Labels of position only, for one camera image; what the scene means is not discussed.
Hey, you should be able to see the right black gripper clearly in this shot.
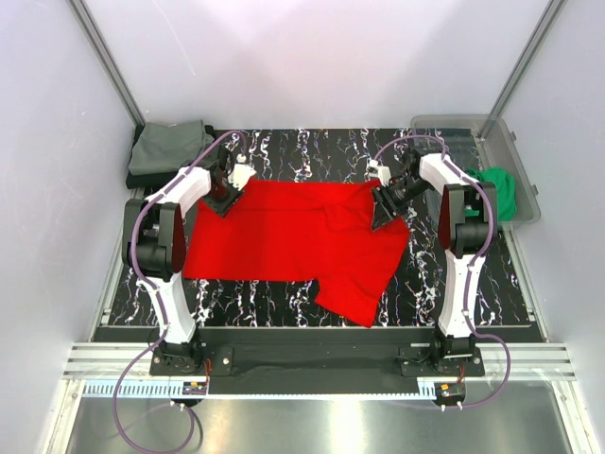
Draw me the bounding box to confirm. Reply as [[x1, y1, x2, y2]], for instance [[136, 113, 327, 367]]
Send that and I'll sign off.
[[370, 177, 431, 232]]

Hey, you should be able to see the red t shirt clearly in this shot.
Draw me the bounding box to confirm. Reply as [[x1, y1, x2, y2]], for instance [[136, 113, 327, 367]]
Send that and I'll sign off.
[[183, 180, 409, 327]]

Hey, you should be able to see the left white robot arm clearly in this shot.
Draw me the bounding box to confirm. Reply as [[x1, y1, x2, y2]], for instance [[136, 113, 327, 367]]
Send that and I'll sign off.
[[122, 150, 256, 375]]

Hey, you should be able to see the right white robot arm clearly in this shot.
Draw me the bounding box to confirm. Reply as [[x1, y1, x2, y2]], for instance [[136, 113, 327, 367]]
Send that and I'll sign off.
[[367, 150, 498, 377]]

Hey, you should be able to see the folded grey t shirt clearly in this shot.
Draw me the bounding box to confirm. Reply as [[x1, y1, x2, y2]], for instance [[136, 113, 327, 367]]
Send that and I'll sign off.
[[129, 120, 215, 176]]

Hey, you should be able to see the folded black t shirt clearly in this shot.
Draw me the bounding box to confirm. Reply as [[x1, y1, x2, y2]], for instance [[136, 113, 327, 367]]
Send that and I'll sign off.
[[126, 125, 216, 189]]

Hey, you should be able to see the clear plastic bin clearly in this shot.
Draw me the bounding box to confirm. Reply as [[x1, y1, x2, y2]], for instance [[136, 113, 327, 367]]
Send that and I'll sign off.
[[410, 114, 541, 230]]

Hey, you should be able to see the green t shirt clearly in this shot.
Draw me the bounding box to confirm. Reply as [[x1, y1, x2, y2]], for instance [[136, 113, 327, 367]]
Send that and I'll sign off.
[[466, 166, 517, 222]]

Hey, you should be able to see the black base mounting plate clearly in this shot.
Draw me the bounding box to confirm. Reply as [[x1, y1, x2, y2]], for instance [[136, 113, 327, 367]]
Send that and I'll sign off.
[[149, 325, 484, 396]]

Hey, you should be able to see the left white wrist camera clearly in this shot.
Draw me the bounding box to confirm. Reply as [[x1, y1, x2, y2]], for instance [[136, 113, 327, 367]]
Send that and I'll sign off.
[[228, 154, 256, 191]]

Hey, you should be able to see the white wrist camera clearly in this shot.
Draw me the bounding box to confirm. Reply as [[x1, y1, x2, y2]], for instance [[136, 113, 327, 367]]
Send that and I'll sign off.
[[366, 159, 391, 186], [228, 154, 256, 191]]

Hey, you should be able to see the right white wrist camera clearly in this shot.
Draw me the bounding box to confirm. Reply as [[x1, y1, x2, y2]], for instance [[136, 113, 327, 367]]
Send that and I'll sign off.
[[366, 159, 391, 186]]

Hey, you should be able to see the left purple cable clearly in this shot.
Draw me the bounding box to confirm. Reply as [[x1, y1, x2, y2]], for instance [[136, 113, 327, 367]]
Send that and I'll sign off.
[[114, 131, 250, 450]]

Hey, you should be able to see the aluminium frame rail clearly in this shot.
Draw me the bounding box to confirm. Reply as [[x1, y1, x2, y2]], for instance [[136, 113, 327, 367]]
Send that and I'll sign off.
[[64, 342, 576, 381]]

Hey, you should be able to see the left aluminium corner post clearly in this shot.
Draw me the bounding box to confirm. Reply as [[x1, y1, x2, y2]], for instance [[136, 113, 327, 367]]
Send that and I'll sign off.
[[67, 0, 146, 126]]

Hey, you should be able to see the aluminium corner post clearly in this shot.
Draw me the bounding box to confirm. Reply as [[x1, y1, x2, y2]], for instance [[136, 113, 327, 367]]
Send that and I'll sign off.
[[67, 0, 146, 126], [489, 0, 568, 117]]

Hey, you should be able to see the white slotted cable duct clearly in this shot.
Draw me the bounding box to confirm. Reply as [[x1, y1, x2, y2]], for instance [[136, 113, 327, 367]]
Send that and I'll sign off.
[[83, 379, 437, 401]]

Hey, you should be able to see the right aluminium corner post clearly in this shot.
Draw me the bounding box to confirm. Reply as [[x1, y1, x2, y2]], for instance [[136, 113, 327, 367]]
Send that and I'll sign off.
[[489, 0, 568, 117]]

